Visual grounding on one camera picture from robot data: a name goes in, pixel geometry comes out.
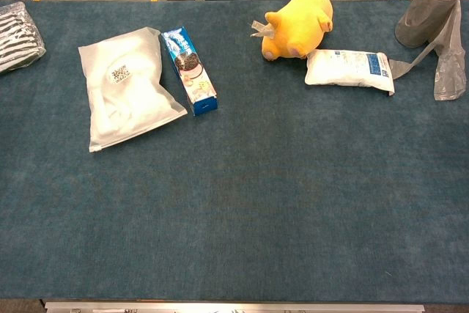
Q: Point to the blue felt table cloth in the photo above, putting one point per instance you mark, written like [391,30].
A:
[234,199]

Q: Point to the blue Oreo cookie box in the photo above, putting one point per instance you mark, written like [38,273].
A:
[188,67]

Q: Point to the clear plastic toy tag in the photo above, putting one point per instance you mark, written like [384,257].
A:
[261,30]

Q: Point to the white frosted zip bag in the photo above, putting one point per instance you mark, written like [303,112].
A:
[128,89]

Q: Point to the yellow plush toy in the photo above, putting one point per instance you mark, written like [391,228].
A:
[300,27]

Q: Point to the white blue-print soft packet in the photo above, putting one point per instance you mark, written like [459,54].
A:
[348,69]

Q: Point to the grey garbage bag roll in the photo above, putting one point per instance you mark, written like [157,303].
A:
[428,12]

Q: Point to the striped cloth in clear bag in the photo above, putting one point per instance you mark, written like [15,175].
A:
[16,36]

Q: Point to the aluminium table edge rail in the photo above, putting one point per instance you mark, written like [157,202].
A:
[234,307]

